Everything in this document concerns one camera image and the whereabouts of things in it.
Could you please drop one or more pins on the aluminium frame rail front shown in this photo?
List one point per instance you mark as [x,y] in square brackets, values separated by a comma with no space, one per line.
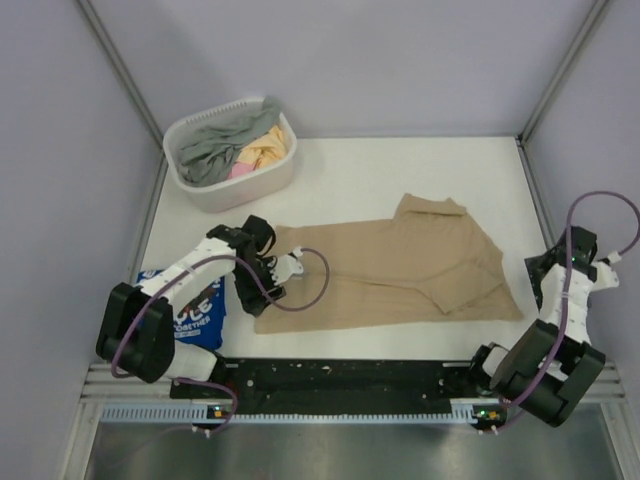
[100,384]

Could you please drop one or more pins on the white plastic laundry basket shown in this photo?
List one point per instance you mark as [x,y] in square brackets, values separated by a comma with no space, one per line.
[229,193]

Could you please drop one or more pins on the yellow t shirt in basket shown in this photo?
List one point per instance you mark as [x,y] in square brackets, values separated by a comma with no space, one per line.
[265,150]

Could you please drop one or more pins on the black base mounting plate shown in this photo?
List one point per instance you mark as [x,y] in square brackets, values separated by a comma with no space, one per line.
[316,387]

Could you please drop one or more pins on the beige t shirt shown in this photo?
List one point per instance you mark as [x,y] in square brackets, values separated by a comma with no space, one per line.
[431,262]

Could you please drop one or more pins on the folded blue printed t shirt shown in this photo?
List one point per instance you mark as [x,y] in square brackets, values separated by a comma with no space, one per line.
[201,321]

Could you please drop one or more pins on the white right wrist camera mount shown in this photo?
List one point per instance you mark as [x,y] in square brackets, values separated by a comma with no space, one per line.
[606,276]

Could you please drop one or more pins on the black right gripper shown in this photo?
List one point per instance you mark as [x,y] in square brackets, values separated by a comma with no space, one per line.
[537,292]

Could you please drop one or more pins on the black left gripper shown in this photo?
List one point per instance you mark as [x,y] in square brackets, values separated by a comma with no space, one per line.
[252,300]

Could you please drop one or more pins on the grey t shirt in basket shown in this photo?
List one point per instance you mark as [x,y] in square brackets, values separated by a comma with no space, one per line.
[207,155]

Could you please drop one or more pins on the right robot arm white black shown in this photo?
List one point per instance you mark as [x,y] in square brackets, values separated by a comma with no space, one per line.
[550,368]

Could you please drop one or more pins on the pink t shirt in basket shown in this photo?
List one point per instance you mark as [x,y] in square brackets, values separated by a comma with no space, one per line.
[240,169]

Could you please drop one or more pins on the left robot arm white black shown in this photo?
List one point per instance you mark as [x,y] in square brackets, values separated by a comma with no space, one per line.
[137,333]

